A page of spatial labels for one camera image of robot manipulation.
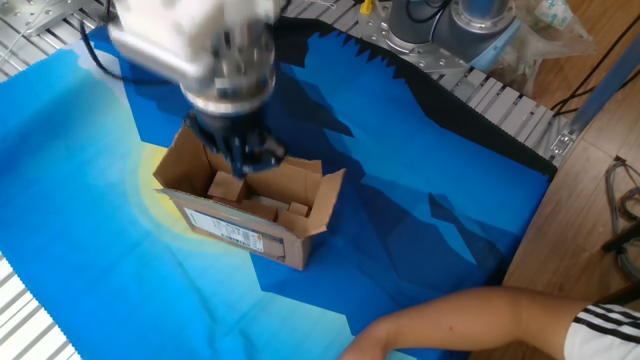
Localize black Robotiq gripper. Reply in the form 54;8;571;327
185;107;287;180

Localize brown cardboard box with label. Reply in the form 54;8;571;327
152;124;347;272

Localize person's bare forearm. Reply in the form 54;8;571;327
372;285;589;360

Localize person's bare hand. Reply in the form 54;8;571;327
337;327;401;360

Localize blue mountain print cloth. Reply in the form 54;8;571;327
0;9;559;360

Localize aluminium corner plate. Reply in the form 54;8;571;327
0;0;86;37

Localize clear plastic bag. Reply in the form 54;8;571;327
492;0;599;96

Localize black furniture leg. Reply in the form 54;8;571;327
602;222;640;254

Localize white sleeve with black stripes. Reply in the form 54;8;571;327
563;302;640;360

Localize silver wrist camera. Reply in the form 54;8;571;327
107;22;211;89

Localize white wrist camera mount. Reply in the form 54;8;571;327
112;0;281;46

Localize black camera cable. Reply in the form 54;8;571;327
79;0;171;85

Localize black floor cable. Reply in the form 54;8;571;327
549;14;640;117

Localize aluminium frame bar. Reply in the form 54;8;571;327
549;34;640;161

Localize grey cable bundle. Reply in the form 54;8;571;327
602;155;640;284

